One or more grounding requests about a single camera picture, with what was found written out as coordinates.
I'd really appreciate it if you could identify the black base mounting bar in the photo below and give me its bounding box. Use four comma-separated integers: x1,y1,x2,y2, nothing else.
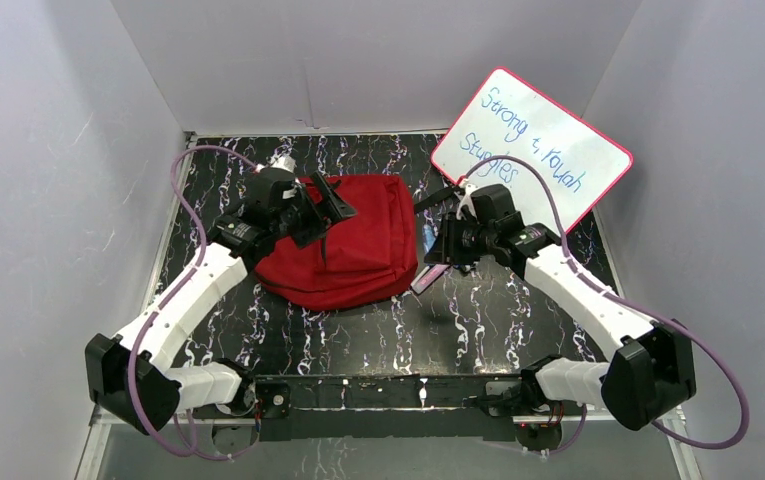
256,374,534,442

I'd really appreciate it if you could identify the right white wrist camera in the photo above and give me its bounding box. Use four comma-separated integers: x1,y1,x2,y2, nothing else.
456,181,478,220

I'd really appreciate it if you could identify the blue-capped white marker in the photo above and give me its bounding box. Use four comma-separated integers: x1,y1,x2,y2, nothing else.
423,224,436,250

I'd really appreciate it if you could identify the pink-framed whiteboard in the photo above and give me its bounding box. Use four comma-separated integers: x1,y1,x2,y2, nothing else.
431,67,633,231

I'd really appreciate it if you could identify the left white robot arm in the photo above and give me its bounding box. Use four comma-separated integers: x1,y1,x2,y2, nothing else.
85,167,357,435

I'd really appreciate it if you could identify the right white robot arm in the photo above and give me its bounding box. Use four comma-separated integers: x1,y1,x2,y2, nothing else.
424,183,697,431

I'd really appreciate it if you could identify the red backpack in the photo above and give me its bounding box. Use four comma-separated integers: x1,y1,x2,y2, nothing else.
252,173,463,313

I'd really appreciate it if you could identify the pink highlighter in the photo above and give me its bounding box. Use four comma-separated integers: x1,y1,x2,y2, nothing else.
410,264,450,295

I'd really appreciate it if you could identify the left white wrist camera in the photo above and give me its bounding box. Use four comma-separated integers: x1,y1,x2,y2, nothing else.
255,155,296,173

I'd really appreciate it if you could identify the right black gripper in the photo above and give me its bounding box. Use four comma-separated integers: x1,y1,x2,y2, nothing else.
423,212,496,266

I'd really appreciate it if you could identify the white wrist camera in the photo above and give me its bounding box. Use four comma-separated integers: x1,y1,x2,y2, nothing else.
255,155,296,173
456,181,478,220

